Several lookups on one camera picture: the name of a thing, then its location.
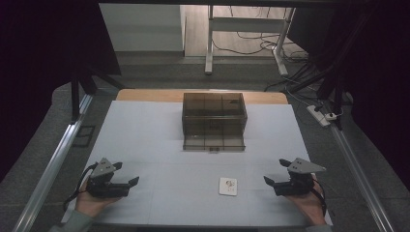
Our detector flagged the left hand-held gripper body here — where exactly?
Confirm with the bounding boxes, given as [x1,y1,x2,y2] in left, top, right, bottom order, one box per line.
[85,158,131,198]

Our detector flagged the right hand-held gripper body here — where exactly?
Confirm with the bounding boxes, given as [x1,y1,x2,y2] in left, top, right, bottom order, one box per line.
[274,157,327,197]

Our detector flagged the person's right hand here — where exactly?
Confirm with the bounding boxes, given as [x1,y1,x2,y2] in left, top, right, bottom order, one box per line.
[285,185,328,226]

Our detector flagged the person's left hand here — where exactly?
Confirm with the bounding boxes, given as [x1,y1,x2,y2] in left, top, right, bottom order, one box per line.
[74,181,122,218]

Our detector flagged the white table mat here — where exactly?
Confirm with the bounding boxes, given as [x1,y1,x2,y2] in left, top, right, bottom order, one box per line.
[61,100,334,227]

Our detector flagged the small white card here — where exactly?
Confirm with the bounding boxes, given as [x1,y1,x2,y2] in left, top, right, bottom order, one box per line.
[219,177,239,197]

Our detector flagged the white power strip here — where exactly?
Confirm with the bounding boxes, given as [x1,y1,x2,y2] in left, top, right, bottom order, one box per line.
[306,104,332,128]

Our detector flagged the transparent brown drawer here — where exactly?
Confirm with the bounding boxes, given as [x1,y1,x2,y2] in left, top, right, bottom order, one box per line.
[182,134,247,153]

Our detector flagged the transparent brown drawer box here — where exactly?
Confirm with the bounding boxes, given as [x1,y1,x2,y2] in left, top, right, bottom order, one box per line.
[181,92,249,143]

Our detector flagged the dark curtain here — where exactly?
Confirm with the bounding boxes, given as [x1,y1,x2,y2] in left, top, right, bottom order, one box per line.
[0,0,122,183]
[286,6,410,191]

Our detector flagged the white cabinet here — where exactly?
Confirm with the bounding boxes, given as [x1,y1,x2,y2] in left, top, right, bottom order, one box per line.
[99,3,188,52]

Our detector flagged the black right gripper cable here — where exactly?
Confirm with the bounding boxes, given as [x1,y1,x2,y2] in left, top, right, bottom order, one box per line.
[309,179,328,217]

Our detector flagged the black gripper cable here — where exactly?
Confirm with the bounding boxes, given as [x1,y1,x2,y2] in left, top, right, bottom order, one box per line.
[63,162,99,211]
[309,179,328,217]

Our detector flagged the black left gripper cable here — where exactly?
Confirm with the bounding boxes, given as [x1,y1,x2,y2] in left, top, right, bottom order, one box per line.
[63,162,99,211]

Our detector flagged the black floor frame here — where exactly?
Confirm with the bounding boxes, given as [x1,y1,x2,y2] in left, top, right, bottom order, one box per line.
[72,125,97,149]

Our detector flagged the aluminium rail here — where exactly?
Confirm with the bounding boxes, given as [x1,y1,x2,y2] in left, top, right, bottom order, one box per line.
[328,124,395,232]
[12,94,95,232]

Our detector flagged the black floor cables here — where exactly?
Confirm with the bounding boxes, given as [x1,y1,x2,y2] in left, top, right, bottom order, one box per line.
[212,6,323,93]

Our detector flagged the white desk frame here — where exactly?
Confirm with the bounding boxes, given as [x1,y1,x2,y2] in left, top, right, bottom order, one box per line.
[204,4,297,77]

